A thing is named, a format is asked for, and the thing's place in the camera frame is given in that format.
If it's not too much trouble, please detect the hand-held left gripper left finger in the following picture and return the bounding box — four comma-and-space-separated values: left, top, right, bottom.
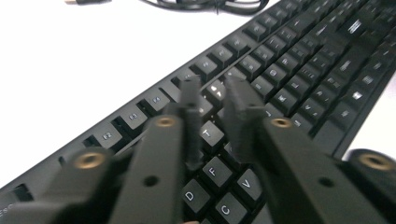
108, 76, 204, 224

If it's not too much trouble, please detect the black keyboard cable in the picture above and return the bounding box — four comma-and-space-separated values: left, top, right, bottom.
64, 0, 270, 16

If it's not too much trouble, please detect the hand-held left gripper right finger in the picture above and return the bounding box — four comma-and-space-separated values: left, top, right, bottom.
222, 74, 390, 224

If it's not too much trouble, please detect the black computer keyboard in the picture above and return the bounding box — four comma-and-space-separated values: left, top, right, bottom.
0, 0, 396, 224

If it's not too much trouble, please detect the white table cover sheet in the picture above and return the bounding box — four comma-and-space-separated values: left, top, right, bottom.
0, 0, 396, 189

